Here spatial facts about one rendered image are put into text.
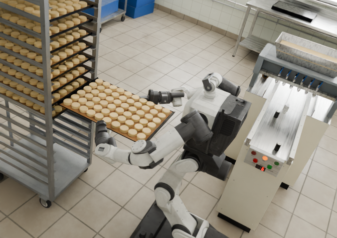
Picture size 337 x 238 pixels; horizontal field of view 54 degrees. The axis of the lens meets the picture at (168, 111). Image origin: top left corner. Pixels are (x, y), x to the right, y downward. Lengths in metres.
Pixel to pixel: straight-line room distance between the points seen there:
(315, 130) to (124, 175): 1.67
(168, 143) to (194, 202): 1.50
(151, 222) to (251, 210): 0.77
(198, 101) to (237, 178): 1.02
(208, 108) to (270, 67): 1.34
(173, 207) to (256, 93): 1.25
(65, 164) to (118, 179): 0.47
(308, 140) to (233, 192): 0.83
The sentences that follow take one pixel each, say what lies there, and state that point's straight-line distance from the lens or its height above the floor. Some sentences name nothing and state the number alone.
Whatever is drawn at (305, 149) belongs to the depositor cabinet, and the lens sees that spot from 3.10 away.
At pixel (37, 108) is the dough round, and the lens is 2.27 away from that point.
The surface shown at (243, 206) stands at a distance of 2.71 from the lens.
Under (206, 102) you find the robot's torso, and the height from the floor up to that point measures 1.33.
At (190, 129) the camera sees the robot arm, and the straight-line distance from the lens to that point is 1.53.
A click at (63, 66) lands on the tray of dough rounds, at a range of 2.16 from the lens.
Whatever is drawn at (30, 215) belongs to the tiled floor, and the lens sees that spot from 2.78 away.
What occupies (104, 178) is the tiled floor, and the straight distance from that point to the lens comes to 2.99.
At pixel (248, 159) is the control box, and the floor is 0.74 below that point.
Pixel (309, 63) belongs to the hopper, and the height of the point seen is 1.23.
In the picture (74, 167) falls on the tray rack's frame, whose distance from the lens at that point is 2.87.
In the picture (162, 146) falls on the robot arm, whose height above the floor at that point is 1.23.
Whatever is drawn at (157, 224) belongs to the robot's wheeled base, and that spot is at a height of 0.19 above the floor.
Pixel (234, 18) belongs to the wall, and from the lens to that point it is 6.21.
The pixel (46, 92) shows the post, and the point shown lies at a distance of 2.02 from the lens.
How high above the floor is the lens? 2.23
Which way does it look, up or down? 35 degrees down
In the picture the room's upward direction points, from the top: 13 degrees clockwise
